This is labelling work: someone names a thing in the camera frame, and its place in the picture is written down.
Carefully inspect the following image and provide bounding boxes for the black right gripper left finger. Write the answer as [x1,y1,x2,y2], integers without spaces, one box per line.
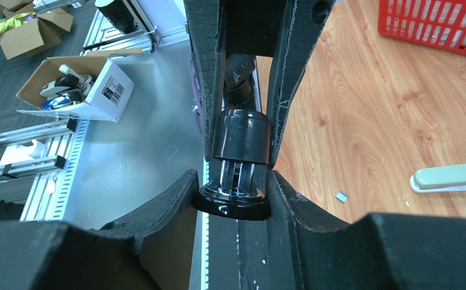
[0,170,199,289]

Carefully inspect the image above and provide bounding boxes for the slotted grey cable duct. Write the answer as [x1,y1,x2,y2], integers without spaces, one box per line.
[0,119,89,222]

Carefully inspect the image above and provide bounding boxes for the white cardboard box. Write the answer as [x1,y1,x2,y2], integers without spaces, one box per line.
[16,48,142,122]

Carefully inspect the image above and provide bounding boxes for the red plastic shopping basket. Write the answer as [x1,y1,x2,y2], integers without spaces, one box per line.
[378,0,466,56]

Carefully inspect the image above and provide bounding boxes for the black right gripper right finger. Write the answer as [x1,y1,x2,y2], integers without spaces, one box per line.
[266,171,466,289]

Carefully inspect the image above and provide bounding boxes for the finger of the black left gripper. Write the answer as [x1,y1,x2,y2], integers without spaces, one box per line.
[267,0,336,169]
[184,0,227,158]

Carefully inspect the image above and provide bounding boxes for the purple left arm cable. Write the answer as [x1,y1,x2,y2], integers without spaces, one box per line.
[191,68,206,139]

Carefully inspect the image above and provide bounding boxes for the brown cardboard box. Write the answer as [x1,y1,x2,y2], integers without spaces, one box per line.
[0,4,74,60]

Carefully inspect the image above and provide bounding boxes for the small staple piece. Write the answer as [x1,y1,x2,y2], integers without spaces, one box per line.
[336,192,349,203]

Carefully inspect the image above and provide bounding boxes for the black stapler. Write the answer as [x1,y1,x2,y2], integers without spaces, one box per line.
[192,109,270,221]

